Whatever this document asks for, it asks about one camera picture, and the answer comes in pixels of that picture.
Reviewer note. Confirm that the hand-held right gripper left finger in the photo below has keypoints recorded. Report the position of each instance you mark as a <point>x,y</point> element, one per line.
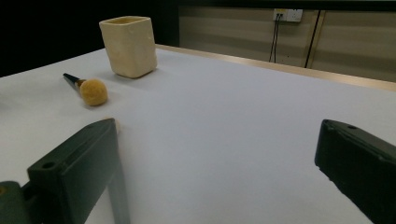
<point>81,168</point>

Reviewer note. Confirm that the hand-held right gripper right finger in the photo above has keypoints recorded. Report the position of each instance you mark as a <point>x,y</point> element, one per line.
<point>358,165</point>

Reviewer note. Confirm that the makeup brush tan round head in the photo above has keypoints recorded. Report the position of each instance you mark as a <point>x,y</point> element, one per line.
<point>93,91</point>

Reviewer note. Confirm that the cream square ceramic cup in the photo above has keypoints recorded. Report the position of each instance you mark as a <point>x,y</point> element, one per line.
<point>130,46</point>

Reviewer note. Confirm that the white wall socket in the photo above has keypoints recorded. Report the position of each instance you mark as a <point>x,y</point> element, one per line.
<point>288,15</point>

